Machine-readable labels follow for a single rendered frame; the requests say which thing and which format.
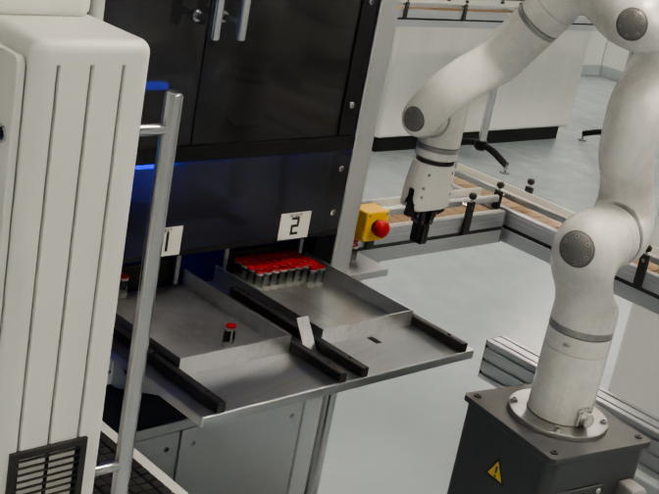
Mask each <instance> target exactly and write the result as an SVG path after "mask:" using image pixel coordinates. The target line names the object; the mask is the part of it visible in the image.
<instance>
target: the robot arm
mask: <svg viewBox="0 0 659 494"><path fill-rule="evenodd" d="M580 16H585V17H587V18H588V19H589V20H590V21H591V22H592V24H593V25H594V26H595V27H596V29H597V30H598V31H599V32H600V33H601V34H602V35H603V36H604V37H605V38H606V39H608V40H609V41H611V42H612V43H614V44H616V45H618V46H619V47H621V48H624V49H626V50H629V51H632V52H633V54H632V56H631V58H630V60H629V62H628V64H627V65H626V67H625V69H624V71H623V73H622V74H621V76H620V78H619V80H618V81H617V83H616V85H615V87H614V89H613V91H612V94H611V96H610V99H609V102H608V105H607V109H606V114H605V118H604V122H603V127H602V130H601V135H600V142H599V150H598V164H599V170H600V184H599V192H598V196H597V199H596V202H595V204H594V206H593V207H591V208H588V209H585V210H583V211H580V212H578V213H575V214H573V215H572V216H570V217H569V218H567V219H566V220H565V221H564V222H563V223H562V225H561V226H560V227H559V229H558V231H557V233H556V235H555V237H554V240H553V243H552V247H551V252H550V266H551V272H552V277H553V281H554V286H555V298H554V302H553V306H552V310H551V313H550V317H549V321H548V325H547V328H546V332H545V336H544V339H543V343H542V347H541V351H540V355H539V359H538V363H537V366H536V370H535V374H534V378H533V382H532V388H531V389H523V390H519V391H517V392H515V393H513V394H512V395H511V396H510V398H509V402H508V409H509V411H510V413H511V415H512V416H513V417H514V418H515V419H516V420H517V421H518V422H520V423H521V424H523V425H524V426H526V427H528V428H530V429H531V430H533V431H536V432H538V433H540V434H543V435H546V436H549V437H552V438H556V439H560V440H565V441H573V442H588V441H594V440H598V439H600V438H602V437H603V436H604V435H605V434H606V432H607V429H608V421H607V419H606V418H605V417H604V415H603V414H602V413H601V412H600V411H599V410H597V409H596V408H595V407H594V403H595V400H596V396H597V392H598V389H599V385H600V382H601V378H602V375H603V372H604V368H605V365H606V361H607V358H608V354H609V350H610V347H611V343H612V340H613V336H614V332H615V329H616V325H617V321H618V316H619V307H618V305H617V303H616V301H615V298H614V292H613V286H614V279H615V275H616V273H617V271H618V269H619V268H622V267H624V266H626V265H628V264H630V263H632V262H634V261H635V260H637V259H638V258H639V257H640V256H642V254H643V253H644V252H645V251H646V249H647V247H648V245H649V243H650V240H651V237H652V233H653V227H654V215H655V197H654V164H655V157H656V152H657V147H658V143H659V0H524V1H523V3H522V4H521V5H520V6H519V7H518V8H517V9H516V10H515V11H514V12H513V13H512V14H511V15H510V16H509V17H508V18H507V19H506V20H505V21H504V22H503V23H502V24H501V25H500V26H499V27H498V28H497V29H496V30H495V31H494V32H493V34H492V35H491V36H490V37H489V38H488V39H487V40H486V41H485V42H483V43H482V44H481V45H479V46H478V47H476V48H475V49H473V50H471V51H469V52H467V53H465V54H463V55H462V56H460V57H458V58H456V59H455V60H453V61H452V62H450V63H449V64H447V65H446V66H444V67H443V68H442V69H440V70H439V71H438V72H437V73H436V74H433V75H432V76H431V78H430V79H429V80H428V81H427V82H426V83H425V84H424V85H423V86H422V87H421V88H420V89H419V90H418V91H417V92H416V93H415V95H414V96H413V97H412V98H411V99H410V100H409V102H408V103H407V105H406V106H405V108H404V110H403V113H402V119H401V120H402V125H403V127H404V129H405V130H406V131H407V132H408V133H409V134H410V135H412V136H415V137H418V139H417V144H416V149H415V153H416V154H417V156H416V158H414V159H413V161H412V163H411V166H410V168H409V171H408V173H407V176H406V179H405V182H404V186H403V190H402V194H401V199H400V204H401V205H403V206H406V207H405V210H404V213H403V214H404V215H405V216H407V217H411V221H412V222H413V224H412V229H411V234H410V240H412V241H414V242H416V243H418V244H426V243H427V238H428V234H429V229H430V224H432V222H433V219H434V217H435V216H436V215H438V214H440V213H442V212H443V211H444V208H446V207H447V206H448V203H449V200H450V196H451V192H452V186H453V179H454V169H455V163H454V162H456V161H457V159H458V156H459V150H460V145H461V141H462V136H463V132H464V127H465V123H466V118H467V115H468V110H469V106H470V102H472V101H473V100H475V99H476V98H478V97H480V96H481V95H483V94H485V93H486V92H488V91H490V90H492V89H494V88H496V87H499V86H501V85H503V84H505V83H507V82H509V81H510V80H512V79H513V78H515V77H516V76H517V75H518V74H520V73H521V72H522V71H523V70H524V69H525V68H526V67H527V66H528V65H529V64H530V63H531V62H532V61H533V60H535V59H536V58H537V57H538V56H539V55H540V54H541V53H542V52H543V51H544V50H545V49H546V48H547V47H548V46H549V45H550V44H551V43H553V42H554V41H555V40H556V39H557V38H558V37H559V36H560V35H561V34H562V33H563V32H564V31H565V30H566V29H567V28H568V27H569V26H570V25H571V24H572V23H573V22H574V21H575V20H577V19H578V18H579V17H580Z"/></svg>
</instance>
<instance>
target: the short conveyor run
mask: <svg viewBox="0 0 659 494"><path fill-rule="evenodd" d="M481 192H482V188H481V187H476V188H467V189H458V190H452V192H451V196H450V198H453V199H450V200H449V203H448V206H447V207H446V208H444V211H443V212H442V213H440V214H438V215H436V216H435V217H434V219H433V222H432V224H430V229H429V234H428V238H427V243H426V244H418V243H416V242H414V241H412V240H410V234H411V229H412V224H413V222H412V221H411V217H407V216H405V215H404V214H403V213H404V210H405V207H406V206H403V205H397V204H400V199H401V196H397V197H388V198H379V199H371V200H370V201H372V202H374V203H375V204H377V205H380V206H387V207H384V208H386V209H388V210H389V215H388V220H387V222H388V223H389V225H390V231H389V234H388V235H387V236H386V237H385V238H384V239H380V240H373V241H366V242H362V241H360V240H359V242H358V244H359V246H358V253H360V254H362V255H364V256H366V257H368V258H370V259H372V260H373V261H375V262H381V261H387V260H393V259H399V258H406V257H412V256H418V255H424V254H429V253H435V252H442V251H448V250H454V249H460V248H466V247H472V246H478V245H484V244H490V243H496V242H499V240H500V236H501V232H502V227H503V224H504V220H505V216H506V214H505V211H504V210H500V209H498V210H495V209H493V208H491V207H489V206H487V205H485V203H493V202H498V201H499V196H498V195H497V194H496V195H488V196H480V197H477V196H478V195H480V194H481ZM463 196H469V197H463ZM455 197H461V198H455ZM389 205H395V206H389Z"/></svg>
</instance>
